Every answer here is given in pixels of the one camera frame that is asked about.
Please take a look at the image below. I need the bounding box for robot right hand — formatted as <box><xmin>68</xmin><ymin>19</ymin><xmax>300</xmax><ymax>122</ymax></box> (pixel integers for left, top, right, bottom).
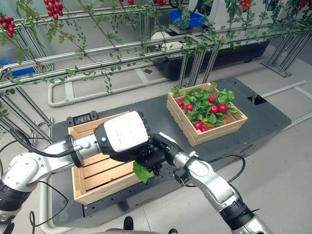
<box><xmin>134</xmin><ymin>133</ymin><xmax>181</xmax><ymax>176</ymax></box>

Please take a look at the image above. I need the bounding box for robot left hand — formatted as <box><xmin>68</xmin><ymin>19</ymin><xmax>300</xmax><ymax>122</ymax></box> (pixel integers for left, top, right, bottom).
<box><xmin>94</xmin><ymin>110</ymin><xmax>154</xmax><ymax>163</ymax></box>

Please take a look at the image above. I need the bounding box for fruit with green leaf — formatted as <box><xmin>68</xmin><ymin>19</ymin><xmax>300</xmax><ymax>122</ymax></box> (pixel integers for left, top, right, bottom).
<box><xmin>132</xmin><ymin>161</ymin><xmax>152</xmax><ymax>184</ymax></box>

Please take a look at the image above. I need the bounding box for wooden crate with fruits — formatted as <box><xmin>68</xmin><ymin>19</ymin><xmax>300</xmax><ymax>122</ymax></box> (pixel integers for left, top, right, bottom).
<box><xmin>166</xmin><ymin>82</ymin><xmax>249</xmax><ymax>147</ymax></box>

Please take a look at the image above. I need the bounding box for empty wooden crate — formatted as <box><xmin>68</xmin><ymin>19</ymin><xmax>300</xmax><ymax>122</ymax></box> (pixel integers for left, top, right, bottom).
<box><xmin>67</xmin><ymin>111</ymin><xmax>157</xmax><ymax>205</ymax></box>

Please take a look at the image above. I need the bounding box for green leaf bunch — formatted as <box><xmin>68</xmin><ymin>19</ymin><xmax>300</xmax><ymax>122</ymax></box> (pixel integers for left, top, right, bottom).
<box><xmin>170</xmin><ymin>82</ymin><xmax>241</xmax><ymax>128</ymax></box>

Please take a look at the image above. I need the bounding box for black flat platform cart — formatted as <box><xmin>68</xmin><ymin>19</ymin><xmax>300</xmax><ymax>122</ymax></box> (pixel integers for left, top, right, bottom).
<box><xmin>50</xmin><ymin>77</ymin><xmax>293</xmax><ymax>229</ymax></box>

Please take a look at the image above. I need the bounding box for blue plastic bin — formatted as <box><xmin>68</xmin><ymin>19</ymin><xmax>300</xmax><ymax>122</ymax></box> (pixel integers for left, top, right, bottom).
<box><xmin>169</xmin><ymin>10</ymin><xmax>205</xmax><ymax>29</ymax></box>
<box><xmin>10</xmin><ymin>67</ymin><xmax>36</xmax><ymax>79</ymax></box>

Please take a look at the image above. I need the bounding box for green artificial vine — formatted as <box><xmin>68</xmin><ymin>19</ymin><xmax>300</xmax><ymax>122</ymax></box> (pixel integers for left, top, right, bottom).
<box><xmin>0</xmin><ymin>0</ymin><xmax>312</xmax><ymax>96</ymax></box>

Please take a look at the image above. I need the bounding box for black planter trough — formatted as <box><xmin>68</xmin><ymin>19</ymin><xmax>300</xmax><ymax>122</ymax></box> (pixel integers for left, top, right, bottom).
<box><xmin>153</xmin><ymin>39</ymin><xmax>271</xmax><ymax>81</ymax></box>

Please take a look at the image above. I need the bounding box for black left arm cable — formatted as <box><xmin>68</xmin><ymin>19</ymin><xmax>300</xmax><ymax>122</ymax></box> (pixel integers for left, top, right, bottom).
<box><xmin>9</xmin><ymin>127</ymin><xmax>84</xmax><ymax>158</ymax></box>

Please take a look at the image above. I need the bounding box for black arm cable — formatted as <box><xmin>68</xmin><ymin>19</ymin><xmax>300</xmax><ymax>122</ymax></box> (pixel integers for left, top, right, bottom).
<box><xmin>9</xmin><ymin>127</ymin><xmax>84</xmax><ymax>158</ymax></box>
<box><xmin>208</xmin><ymin>154</ymin><xmax>247</xmax><ymax>184</ymax></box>

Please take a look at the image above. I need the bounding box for grey floor tube rail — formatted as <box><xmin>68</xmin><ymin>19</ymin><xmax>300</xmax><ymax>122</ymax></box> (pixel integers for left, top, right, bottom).
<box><xmin>47</xmin><ymin>77</ymin><xmax>181</xmax><ymax>108</ymax></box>

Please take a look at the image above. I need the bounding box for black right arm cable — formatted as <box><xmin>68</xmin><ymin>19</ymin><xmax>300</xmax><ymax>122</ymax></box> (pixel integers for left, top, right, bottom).
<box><xmin>208</xmin><ymin>154</ymin><xmax>247</xmax><ymax>184</ymax></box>

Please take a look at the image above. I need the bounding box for aluminium profile frame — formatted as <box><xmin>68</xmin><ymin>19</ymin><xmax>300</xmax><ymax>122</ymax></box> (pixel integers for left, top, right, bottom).
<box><xmin>0</xmin><ymin>0</ymin><xmax>312</xmax><ymax>143</ymax></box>

